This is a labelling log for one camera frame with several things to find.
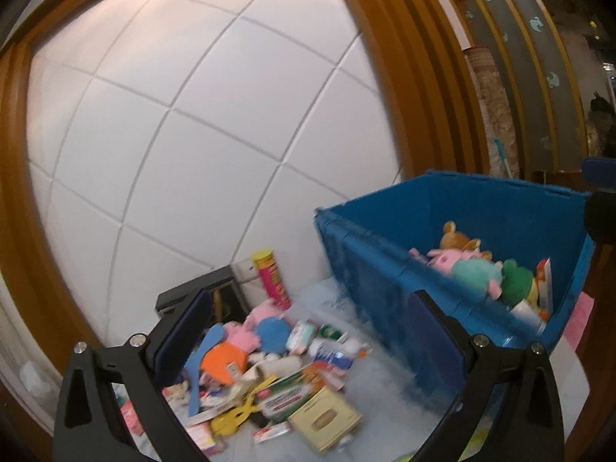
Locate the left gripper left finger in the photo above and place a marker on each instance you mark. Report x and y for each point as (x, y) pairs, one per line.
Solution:
(88, 423)

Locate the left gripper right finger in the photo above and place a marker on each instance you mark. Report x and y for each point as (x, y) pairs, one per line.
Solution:
(528, 425)

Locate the pink pig plush teal dress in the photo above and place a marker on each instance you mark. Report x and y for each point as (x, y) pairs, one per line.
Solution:
(480, 276)

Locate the small white bear plush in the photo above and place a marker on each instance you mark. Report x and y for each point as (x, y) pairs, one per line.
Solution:
(179, 392)

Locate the colourful tissue pack block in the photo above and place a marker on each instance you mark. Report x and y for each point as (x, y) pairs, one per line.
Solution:
(204, 438)

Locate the long white medicine box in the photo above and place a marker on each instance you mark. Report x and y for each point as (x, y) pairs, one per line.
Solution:
(211, 413)

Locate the green frog plush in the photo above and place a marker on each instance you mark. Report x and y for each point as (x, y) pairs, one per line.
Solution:
(517, 284)

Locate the yellow plastic snowball clamp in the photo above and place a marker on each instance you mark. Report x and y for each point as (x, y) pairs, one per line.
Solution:
(228, 423)

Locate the pink pig plush orange dress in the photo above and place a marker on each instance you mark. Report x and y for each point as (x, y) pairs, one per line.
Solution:
(227, 361)

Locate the brown teddy bear plush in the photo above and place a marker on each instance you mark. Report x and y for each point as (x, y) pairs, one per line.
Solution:
(452, 238)

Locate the red white small medicine box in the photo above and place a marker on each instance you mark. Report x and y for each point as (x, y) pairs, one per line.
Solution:
(271, 432)

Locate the cardboard tube roll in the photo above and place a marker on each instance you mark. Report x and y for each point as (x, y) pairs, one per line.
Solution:
(279, 368)

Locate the green white ibuprofen box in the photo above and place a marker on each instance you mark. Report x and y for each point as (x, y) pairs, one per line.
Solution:
(282, 398)

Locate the blue white blister pack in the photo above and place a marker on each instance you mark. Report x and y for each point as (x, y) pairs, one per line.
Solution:
(335, 354)

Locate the beige flat medicine box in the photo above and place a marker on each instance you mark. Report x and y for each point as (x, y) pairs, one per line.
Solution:
(324, 420)

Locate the pink pig plush blue dress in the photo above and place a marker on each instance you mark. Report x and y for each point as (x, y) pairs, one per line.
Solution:
(268, 324)

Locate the pink yellow cylindrical can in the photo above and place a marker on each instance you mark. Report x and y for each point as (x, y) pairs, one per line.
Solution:
(265, 262)

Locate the teal pink small box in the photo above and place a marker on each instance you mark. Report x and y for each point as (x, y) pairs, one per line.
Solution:
(300, 337)

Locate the blue plastic storage crate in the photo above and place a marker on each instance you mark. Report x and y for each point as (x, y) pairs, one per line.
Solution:
(367, 242)

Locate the black gift bag gold handles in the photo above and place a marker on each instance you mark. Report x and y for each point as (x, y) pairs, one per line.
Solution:
(227, 300)

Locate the white wall socket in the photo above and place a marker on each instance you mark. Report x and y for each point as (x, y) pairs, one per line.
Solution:
(246, 276)

